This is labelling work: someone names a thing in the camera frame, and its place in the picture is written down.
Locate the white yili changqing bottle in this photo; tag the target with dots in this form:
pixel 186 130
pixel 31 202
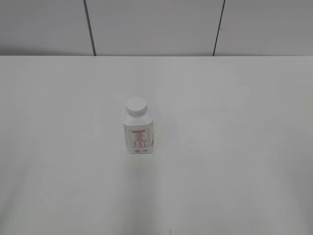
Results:
pixel 139 133

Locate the white round bottle cap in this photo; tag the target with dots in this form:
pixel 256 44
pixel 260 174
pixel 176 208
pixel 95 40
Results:
pixel 136 107

